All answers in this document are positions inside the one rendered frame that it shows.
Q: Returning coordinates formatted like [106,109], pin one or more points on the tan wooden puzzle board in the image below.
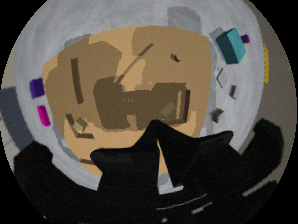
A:
[118,80]

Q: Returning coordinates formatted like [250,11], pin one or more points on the teal rectangular block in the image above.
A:
[231,46]

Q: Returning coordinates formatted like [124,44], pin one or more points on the magenta rectangular block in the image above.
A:
[43,116]

